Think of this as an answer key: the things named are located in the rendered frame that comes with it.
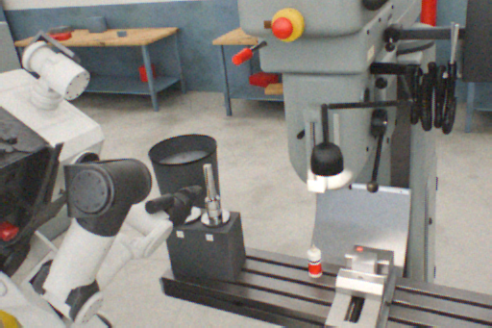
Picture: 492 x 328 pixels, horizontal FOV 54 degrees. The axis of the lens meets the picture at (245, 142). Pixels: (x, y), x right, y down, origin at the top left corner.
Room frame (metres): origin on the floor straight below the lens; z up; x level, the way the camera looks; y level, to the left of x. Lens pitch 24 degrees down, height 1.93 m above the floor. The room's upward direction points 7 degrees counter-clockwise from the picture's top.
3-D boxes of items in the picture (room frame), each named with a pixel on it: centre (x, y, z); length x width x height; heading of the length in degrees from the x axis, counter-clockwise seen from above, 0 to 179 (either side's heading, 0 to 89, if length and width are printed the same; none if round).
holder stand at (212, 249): (1.30, 0.17, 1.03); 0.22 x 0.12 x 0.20; 68
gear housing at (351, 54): (1.15, -0.23, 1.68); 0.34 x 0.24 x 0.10; 152
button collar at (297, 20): (0.91, -0.11, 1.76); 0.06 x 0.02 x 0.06; 62
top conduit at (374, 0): (1.08, -0.36, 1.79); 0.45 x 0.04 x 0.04; 152
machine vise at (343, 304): (1.05, -0.27, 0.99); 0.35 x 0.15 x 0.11; 153
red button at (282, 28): (0.89, -0.09, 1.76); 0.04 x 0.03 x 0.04; 62
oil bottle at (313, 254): (1.20, -0.17, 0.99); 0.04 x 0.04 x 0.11
